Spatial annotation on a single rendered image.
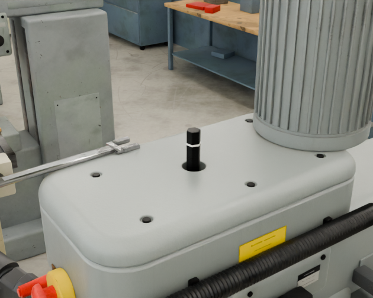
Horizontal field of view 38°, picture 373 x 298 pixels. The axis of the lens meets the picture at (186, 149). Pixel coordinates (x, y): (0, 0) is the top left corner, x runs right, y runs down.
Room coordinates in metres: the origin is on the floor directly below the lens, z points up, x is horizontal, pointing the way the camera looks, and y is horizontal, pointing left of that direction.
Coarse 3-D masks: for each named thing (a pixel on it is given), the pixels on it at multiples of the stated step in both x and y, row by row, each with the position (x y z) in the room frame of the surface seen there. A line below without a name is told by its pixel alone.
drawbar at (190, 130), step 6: (186, 132) 0.73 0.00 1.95; (192, 132) 0.73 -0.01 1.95; (198, 132) 0.73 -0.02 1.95; (186, 138) 0.73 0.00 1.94; (192, 138) 0.73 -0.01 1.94; (198, 138) 0.73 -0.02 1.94; (192, 144) 0.73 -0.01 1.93; (186, 150) 0.73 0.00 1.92; (192, 150) 0.73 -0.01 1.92; (198, 150) 0.73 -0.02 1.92; (186, 156) 0.73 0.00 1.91; (192, 156) 0.73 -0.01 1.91; (198, 156) 0.73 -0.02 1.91; (186, 162) 0.73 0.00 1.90; (192, 162) 0.73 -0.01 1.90; (198, 162) 0.73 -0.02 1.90; (186, 168) 0.73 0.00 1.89; (192, 168) 0.73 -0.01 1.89; (198, 168) 0.73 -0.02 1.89
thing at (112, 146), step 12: (108, 144) 0.80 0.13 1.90; (120, 144) 0.81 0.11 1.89; (132, 144) 0.80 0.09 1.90; (72, 156) 0.75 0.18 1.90; (84, 156) 0.75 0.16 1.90; (96, 156) 0.76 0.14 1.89; (36, 168) 0.71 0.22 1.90; (48, 168) 0.72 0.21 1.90; (60, 168) 0.72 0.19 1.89; (0, 180) 0.68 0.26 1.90; (12, 180) 0.68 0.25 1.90
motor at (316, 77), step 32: (288, 0) 0.81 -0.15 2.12; (320, 0) 0.78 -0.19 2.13; (352, 0) 0.79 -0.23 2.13; (288, 32) 0.81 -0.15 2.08; (320, 32) 0.79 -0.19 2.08; (352, 32) 0.78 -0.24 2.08; (256, 64) 0.89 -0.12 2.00; (288, 64) 0.81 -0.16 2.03; (320, 64) 0.79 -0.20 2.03; (352, 64) 0.79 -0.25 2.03; (256, 96) 0.87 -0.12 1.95; (288, 96) 0.80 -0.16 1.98; (320, 96) 0.79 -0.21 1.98; (352, 96) 0.79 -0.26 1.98; (256, 128) 0.86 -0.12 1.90; (288, 128) 0.80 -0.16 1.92; (320, 128) 0.78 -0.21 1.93; (352, 128) 0.80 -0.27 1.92
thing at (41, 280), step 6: (42, 276) 0.70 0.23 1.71; (30, 282) 0.68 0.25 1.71; (36, 282) 0.68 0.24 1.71; (42, 282) 0.68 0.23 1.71; (18, 288) 0.67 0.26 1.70; (24, 288) 0.67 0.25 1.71; (30, 288) 0.67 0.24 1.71; (18, 294) 0.67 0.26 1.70; (24, 294) 0.66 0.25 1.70; (30, 294) 0.67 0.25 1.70
